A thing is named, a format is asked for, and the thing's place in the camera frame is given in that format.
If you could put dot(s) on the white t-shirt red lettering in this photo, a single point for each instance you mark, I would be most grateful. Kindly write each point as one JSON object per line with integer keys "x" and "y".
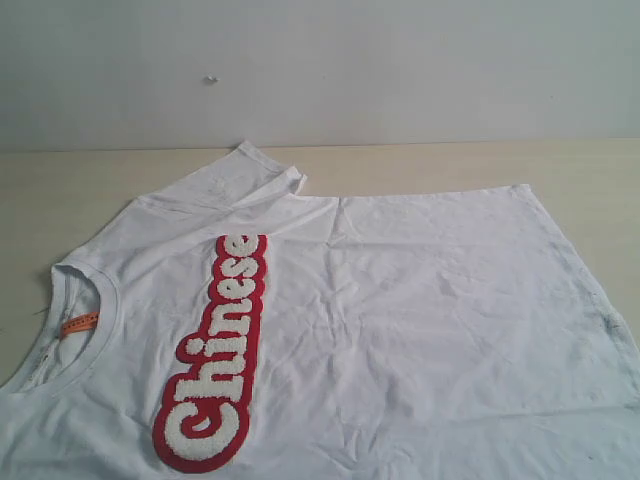
{"x": 229, "y": 327}

